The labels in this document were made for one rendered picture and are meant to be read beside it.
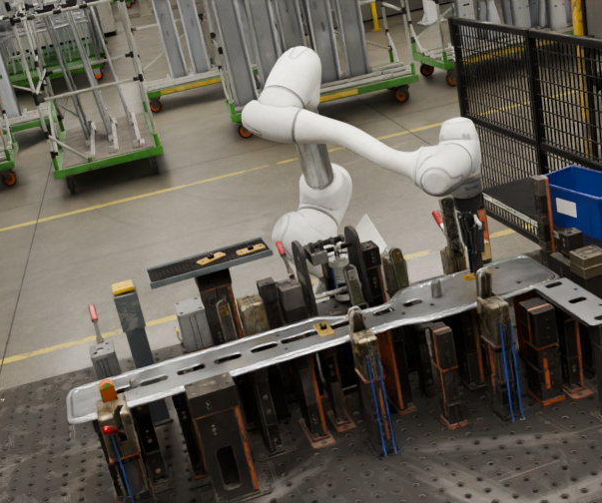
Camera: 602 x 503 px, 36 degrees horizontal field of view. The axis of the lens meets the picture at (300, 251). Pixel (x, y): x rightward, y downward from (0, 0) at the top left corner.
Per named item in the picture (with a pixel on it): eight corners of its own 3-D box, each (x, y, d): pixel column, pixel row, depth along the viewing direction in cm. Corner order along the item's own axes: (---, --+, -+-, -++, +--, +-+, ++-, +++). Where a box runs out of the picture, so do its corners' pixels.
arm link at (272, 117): (288, 126, 257) (304, 90, 263) (230, 116, 264) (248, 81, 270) (298, 155, 268) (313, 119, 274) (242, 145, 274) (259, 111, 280)
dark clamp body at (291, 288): (301, 411, 274) (276, 295, 260) (291, 391, 286) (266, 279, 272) (335, 400, 276) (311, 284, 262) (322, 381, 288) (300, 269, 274)
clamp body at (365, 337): (375, 463, 242) (352, 346, 230) (359, 440, 253) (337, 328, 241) (407, 452, 244) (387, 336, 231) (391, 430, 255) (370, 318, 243)
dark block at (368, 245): (385, 375, 283) (362, 250, 269) (377, 366, 290) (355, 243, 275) (400, 370, 284) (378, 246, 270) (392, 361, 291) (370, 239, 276)
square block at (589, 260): (593, 375, 261) (583, 259, 248) (578, 364, 268) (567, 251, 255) (618, 367, 262) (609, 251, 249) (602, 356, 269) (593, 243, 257)
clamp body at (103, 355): (119, 472, 261) (85, 361, 249) (116, 452, 272) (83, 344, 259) (152, 462, 263) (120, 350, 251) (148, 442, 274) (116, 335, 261)
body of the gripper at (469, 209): (447, 194, 255) (451, 225, 258) (460, 201, 247) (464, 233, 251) (472, 187, 257) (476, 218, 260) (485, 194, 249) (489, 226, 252)
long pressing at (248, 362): (69, 432, 229) (67, 427, 228) (66, 392, 250) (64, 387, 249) (565, 280, 255) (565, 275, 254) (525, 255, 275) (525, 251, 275)
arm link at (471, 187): (455, 182, 245) (458, 203, 247) (486, 174, 247) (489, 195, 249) (441, 175, 253) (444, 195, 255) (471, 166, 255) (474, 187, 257)
